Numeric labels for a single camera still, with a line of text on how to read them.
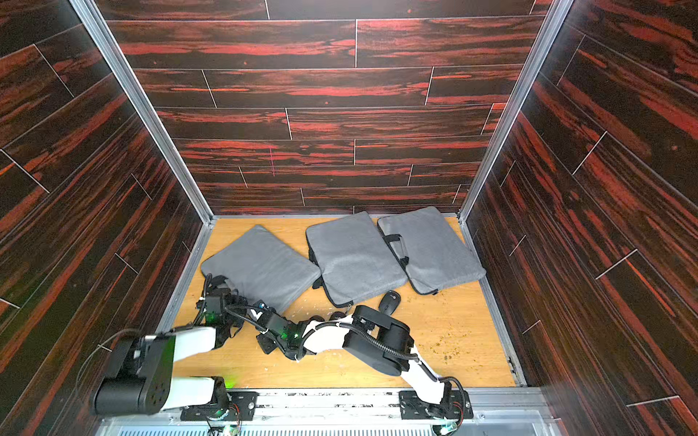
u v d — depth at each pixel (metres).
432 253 1.08
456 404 0.72
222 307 0.72
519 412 0.74
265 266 1.02
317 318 0.90
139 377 0.43
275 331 0.66
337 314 0.91
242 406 0.74
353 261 1.00
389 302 0.93
